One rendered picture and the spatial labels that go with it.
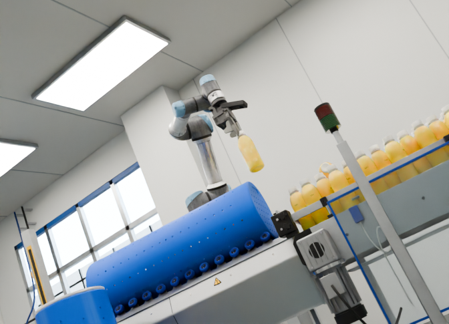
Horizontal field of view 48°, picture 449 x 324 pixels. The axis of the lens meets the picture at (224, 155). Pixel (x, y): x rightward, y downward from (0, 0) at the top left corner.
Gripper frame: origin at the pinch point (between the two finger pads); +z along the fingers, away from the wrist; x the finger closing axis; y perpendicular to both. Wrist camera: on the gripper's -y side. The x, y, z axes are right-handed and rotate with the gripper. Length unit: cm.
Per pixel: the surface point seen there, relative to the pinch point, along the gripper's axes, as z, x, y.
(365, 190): 55, 18, -33
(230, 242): 38.6, -3.5, 26.5
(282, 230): 49.0, 6.5, 1.7
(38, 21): -216, -57, 114
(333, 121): 29, 22, -37
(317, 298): 74, -12, 6
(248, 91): -181, -263, 29
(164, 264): 33, 1, 57
